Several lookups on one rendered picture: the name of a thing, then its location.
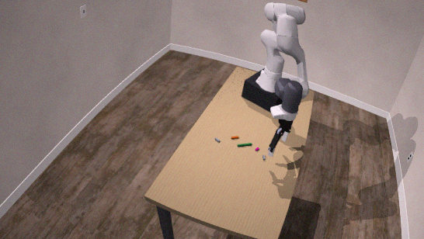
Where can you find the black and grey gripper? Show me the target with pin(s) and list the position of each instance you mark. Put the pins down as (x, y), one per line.
(284, 128)

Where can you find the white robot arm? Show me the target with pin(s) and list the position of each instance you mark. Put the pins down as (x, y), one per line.
(290, 92)

